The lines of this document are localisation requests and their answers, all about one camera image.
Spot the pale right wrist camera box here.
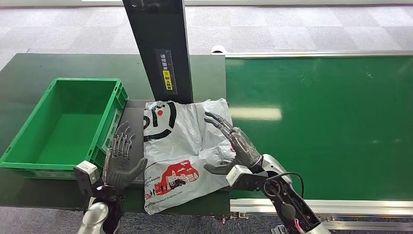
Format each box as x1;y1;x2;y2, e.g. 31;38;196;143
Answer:
225;164;268;192

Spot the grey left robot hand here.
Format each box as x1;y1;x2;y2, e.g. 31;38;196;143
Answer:
102;121;149;190

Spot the green plastic crate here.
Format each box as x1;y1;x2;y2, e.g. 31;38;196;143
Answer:
0;77;130;180

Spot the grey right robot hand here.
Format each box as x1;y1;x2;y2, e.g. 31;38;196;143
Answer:
203;111;263;176

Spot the grey printed plastic mailer package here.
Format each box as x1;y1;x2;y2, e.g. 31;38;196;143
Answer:
143;98;239;216

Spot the aluminium conveyor frame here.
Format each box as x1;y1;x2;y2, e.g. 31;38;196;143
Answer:
211;50;413;232

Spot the black inbound machine post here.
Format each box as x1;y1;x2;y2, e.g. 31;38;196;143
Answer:
122;0;194;105

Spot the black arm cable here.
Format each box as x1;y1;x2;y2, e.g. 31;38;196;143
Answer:
267;172;305;199

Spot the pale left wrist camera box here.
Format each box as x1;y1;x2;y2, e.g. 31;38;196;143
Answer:
73;160;101;196

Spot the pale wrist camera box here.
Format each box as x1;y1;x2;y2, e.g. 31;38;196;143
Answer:
225;164;268;192
73;160;101;196

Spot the yellow label on post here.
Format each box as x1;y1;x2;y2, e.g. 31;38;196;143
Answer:
162;69;174;91

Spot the green conveyor belt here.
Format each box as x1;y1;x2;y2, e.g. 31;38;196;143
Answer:
225;55;413;201

